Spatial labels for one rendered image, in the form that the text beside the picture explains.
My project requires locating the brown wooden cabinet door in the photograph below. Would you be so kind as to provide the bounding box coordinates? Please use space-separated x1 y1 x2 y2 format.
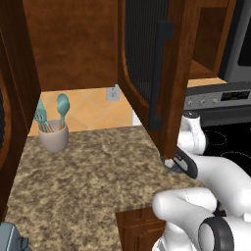
117 0 197 161
0 0 42 224

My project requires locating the open brown wooden cabinet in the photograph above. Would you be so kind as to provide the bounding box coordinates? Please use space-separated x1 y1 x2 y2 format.
21 0 121 93

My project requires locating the teal spoon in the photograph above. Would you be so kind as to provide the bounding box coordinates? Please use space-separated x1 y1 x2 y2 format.
56 92 71 130

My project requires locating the beige utensil pot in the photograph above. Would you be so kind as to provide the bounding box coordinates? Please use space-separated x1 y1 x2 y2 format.
37 119 71 154

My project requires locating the teal slotted spatula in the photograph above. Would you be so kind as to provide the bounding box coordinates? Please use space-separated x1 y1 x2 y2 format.
33 97 53 133

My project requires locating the brown wooden drawer front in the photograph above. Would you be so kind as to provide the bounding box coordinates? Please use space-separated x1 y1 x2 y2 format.
115 205 169 251

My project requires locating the black and steel stove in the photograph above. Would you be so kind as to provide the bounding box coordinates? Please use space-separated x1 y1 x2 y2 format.
181 81 251 165

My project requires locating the steel microwave oven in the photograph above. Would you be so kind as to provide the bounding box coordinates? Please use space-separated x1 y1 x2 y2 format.
218 0 251 84

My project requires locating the grey blue appliance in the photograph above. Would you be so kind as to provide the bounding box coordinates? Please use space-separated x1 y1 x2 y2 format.
0 222 31 251

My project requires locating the white wall outlet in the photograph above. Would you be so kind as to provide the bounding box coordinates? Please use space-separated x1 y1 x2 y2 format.
106 84 122 103

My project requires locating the dark cabinet door handle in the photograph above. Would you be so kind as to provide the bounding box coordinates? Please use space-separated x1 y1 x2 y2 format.
148 21 175 130

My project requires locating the brown wooden wall cabinet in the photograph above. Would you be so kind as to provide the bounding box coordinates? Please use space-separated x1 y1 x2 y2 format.
187 0 238 80

